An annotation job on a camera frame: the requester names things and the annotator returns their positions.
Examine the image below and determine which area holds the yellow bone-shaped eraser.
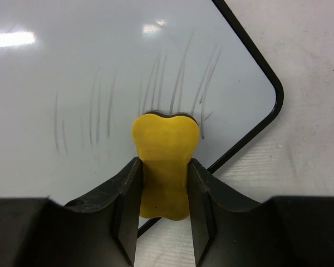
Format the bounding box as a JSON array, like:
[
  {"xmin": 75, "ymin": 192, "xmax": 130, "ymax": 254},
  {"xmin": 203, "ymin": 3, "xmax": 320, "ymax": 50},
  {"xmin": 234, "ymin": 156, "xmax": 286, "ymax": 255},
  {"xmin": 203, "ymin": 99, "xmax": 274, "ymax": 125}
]
[{"xmin": 132, "ymin": 112, "xmax": 200, "ymax": 221}]

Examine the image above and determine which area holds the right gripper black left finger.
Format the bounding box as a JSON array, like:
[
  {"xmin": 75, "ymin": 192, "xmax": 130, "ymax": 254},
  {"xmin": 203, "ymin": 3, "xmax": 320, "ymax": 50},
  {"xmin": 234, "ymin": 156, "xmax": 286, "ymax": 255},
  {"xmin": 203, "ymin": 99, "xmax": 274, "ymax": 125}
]
[{"xmin": 0, "ymin": 158, "xmax": 143, "ymax": 266}]

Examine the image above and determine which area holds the black-framed whiteboard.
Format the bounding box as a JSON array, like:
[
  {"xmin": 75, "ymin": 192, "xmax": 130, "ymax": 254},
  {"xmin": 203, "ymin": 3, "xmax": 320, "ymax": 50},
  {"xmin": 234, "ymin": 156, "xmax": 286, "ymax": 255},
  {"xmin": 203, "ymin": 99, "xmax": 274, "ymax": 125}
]
[{"xmin": 0, "ymin": 1, "xmax": 284, "ymax": 205}]

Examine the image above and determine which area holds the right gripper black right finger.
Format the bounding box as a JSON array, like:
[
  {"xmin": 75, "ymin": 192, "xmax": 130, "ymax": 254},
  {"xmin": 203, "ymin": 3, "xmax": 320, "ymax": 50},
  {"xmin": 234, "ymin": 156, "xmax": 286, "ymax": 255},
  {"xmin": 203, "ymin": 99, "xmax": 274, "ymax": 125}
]
[{"xmin": 188, "ymin": 159, "xmax": 334, "ymax": 266}]

